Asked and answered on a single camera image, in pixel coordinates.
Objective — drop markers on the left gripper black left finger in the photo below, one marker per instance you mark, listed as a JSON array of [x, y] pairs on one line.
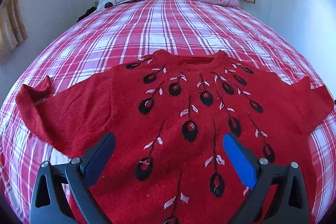
[[49, 203]]

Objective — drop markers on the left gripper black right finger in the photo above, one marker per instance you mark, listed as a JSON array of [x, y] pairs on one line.
[[289, 203]]

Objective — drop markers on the red embroidered knit sweater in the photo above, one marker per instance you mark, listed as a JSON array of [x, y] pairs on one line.
[[169, 115]]

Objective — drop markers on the dark clothing beside bed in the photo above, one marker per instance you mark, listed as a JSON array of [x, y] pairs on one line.
[[87, 13]]

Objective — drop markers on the beige curtain at left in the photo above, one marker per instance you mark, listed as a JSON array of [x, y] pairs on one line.
[[13, 32]]

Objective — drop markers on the red plaid bed sheet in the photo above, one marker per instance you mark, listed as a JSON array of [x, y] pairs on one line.
[[128, 32]]

